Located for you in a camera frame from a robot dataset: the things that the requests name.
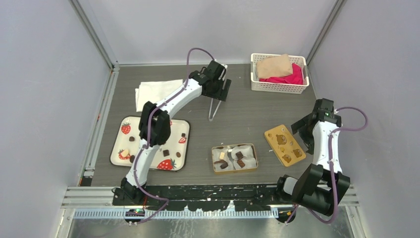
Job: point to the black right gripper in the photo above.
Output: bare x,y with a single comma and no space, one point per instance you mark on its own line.
300,127

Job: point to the brown chocolate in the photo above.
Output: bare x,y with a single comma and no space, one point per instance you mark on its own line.
240,163

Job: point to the beige cloth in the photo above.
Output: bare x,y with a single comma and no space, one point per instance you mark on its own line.
278,66

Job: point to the white plastic basket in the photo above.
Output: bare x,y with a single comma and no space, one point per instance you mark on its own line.
256,85

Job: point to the gold bear print lid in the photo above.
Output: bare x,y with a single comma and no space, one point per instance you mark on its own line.
284,145

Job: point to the silver metal tongs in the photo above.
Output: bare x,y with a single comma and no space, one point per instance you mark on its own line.
214,106

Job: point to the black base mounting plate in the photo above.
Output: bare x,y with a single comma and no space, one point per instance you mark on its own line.
245,197

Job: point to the white paper liner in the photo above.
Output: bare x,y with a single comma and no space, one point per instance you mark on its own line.
246,162

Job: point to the white folded towel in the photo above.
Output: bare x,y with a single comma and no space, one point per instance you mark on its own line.
154,91

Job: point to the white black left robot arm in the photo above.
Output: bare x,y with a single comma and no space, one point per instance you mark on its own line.
155,128

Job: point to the pink red cloth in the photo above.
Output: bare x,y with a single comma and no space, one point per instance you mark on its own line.
295,78

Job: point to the white round chocolate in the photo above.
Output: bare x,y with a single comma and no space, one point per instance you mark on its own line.
125,153

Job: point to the gold tin box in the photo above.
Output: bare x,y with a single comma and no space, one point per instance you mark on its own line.
234,158

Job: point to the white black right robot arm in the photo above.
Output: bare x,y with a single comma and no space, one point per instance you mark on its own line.
322,185

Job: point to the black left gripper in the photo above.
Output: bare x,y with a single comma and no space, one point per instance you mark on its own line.
222,94

